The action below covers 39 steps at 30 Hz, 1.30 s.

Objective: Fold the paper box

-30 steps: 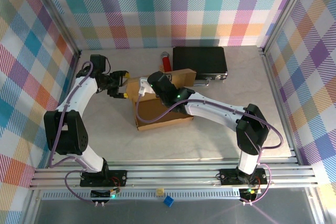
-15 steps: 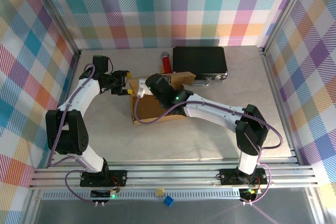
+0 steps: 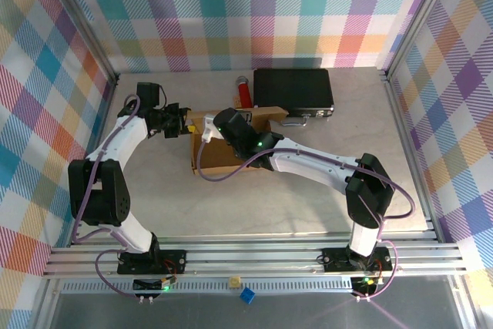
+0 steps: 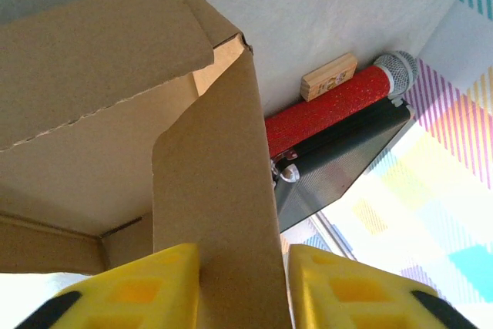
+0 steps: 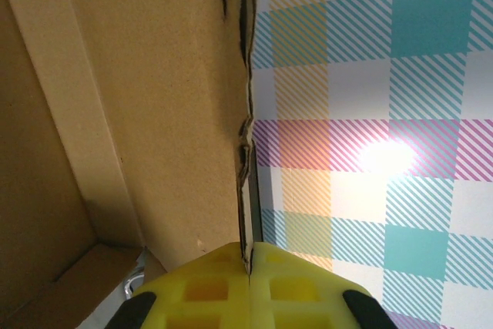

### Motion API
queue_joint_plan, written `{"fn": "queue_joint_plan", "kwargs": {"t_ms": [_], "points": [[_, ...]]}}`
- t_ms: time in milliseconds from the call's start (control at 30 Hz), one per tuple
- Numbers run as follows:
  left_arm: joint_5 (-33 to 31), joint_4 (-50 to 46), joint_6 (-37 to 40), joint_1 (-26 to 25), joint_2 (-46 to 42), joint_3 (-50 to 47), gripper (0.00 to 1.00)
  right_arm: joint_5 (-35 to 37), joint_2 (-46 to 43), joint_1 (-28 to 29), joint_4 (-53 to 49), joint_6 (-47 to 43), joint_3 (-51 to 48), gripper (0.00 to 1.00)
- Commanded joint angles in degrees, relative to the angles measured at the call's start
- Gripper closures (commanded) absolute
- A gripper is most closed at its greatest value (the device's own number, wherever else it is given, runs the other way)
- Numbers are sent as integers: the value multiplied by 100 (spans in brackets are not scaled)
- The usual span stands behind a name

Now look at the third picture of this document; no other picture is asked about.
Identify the brown cardboard box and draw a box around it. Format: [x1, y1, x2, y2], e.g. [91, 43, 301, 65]
[191, 105, 289, 176]

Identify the red cylindrical tube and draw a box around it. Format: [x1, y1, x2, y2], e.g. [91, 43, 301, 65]
[235, 76, 255, 109]

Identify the black briefcase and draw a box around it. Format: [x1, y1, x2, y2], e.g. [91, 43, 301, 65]
[253, 68, 335, 128]

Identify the left controller board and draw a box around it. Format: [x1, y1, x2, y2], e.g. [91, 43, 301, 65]
[132, 274, 179, 294]

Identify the controller board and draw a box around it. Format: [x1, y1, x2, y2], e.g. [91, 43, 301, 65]
[132, 274, 179, 294]
[352, 274, 386, 295]

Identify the right controller board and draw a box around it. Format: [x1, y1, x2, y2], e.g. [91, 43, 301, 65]
[352, 274, 386, 295]

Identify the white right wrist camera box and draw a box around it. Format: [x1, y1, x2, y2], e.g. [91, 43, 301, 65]
[201, 112, 219, 143]

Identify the aluminium table side rail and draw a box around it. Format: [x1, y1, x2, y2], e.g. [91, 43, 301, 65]
[383, 70, 442, 243]
[69, 74, 120, 247]

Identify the aluminium mounting rail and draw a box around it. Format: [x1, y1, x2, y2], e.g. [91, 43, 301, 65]
[42, 232, 469, 280]

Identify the aluminium frame post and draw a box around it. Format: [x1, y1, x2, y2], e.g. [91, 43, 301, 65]
[38, 0, 119, 83]
[383, 0, 461, 82]

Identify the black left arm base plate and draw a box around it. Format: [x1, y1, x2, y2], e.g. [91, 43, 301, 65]
[117, 248, 188, 275]

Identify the slotted grey cable duct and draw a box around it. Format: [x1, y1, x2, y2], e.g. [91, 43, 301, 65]
[61, 280, 355, 294]

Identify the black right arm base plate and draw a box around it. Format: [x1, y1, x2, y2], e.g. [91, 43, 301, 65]
[322, 247, 393, 273]

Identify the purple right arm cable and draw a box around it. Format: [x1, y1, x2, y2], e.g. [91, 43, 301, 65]
[193, 139, 416, 301]

